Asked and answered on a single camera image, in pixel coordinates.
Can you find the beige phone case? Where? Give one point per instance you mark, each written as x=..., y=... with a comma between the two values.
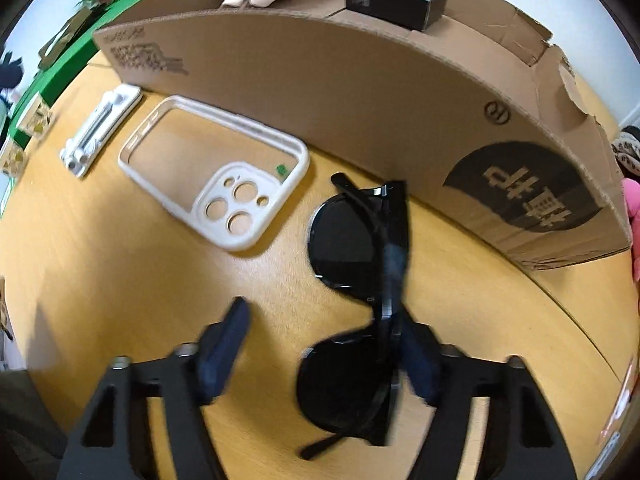
x=220, y=220

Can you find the pink plush toy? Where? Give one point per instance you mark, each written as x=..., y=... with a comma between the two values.
x=634, y=225

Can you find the small black box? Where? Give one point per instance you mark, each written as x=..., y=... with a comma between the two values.
x=395, y=0

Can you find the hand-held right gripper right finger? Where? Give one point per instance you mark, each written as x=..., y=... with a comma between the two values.
x=422, y=365

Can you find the small white paper label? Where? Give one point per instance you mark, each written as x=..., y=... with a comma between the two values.
x=620, y=400

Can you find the flat cardboard carton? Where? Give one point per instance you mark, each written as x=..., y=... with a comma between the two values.
x=65, y=40

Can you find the brown cardboard box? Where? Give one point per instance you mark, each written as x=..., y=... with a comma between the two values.
x=380, y=110

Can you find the white folding phone stand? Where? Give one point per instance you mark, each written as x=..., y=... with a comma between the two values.
x=97, y=130

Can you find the beige printed cloth bag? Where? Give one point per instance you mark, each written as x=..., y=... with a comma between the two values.
x=629, y=152

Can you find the printed paper cup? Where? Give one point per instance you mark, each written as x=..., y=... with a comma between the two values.
x=12, y=157
x=35, y=116

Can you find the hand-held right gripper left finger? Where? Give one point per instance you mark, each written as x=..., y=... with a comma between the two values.
x=225, y=350

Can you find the black sunglasses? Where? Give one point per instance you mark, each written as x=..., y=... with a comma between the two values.
x=345, y=245

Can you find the long white paper label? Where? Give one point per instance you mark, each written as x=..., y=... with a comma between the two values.
x=607, y=462

